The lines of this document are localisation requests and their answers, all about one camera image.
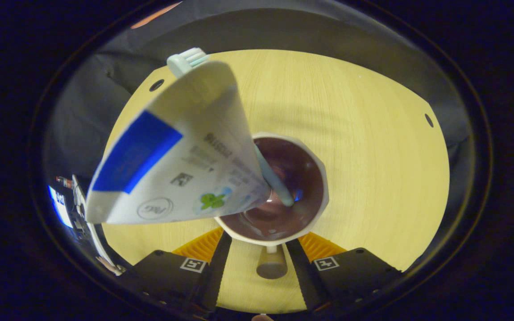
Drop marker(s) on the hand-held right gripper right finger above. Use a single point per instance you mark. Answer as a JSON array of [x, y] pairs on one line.
[[301, 281]]

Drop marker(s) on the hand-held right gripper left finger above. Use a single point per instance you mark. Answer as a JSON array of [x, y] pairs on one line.
[[217, 276]]

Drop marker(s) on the white toothpaste tube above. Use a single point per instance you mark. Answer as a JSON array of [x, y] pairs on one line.
[[185, 147]]

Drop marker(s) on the light green toothbrush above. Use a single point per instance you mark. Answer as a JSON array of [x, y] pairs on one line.
[[185, 60]]

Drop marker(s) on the white side table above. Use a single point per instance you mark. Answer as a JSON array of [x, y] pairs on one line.
[[92, 223]]

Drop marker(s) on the black backdrop cloth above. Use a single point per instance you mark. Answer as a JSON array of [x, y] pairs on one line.
[[283, 31]]

